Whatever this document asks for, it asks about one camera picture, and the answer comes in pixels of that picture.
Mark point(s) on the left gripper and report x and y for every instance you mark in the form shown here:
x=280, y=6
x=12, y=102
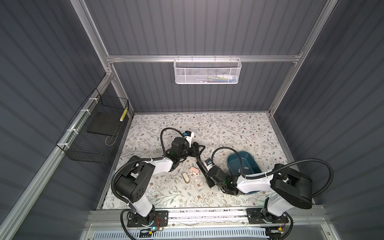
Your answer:
x=196, y=153

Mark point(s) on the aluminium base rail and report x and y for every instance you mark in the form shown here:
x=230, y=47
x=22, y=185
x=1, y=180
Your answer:
x=210, y=217

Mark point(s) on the black wire basket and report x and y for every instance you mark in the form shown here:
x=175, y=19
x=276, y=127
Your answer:
x=79, y=145

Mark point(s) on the black pad in basket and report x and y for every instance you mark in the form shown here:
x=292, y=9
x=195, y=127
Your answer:
x=105, y=124

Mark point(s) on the black stapler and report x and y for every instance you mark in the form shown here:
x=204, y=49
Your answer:
x=203, y=170

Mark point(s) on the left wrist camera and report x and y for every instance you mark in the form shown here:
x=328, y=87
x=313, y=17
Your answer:
x=188, y=135

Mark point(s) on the tubes in white basket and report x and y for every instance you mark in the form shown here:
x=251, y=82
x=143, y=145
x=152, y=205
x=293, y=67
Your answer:
x=220, y=79

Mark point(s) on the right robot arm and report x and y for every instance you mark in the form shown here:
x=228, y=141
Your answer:
x=290, y=189

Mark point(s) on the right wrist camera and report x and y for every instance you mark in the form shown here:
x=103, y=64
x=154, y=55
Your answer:
x=208, y=163

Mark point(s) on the white wire mesh basket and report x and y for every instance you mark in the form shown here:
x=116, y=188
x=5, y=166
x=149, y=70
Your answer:
x=190, y=71

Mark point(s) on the pink mini stapler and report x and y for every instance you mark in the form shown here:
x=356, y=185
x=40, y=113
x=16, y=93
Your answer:
x=194, y=170

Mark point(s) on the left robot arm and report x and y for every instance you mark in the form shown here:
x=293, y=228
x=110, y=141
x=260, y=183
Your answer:
x=130, y=181

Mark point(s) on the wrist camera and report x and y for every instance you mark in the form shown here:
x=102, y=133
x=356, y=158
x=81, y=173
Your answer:
x=188, y=135
x=208, y=163

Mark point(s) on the teal plastic tray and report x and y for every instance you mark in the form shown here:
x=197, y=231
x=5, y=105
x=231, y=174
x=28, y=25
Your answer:
x=249, y=167

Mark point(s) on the yellow marker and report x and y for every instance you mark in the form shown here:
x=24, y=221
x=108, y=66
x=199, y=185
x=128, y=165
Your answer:
x=123, y=115

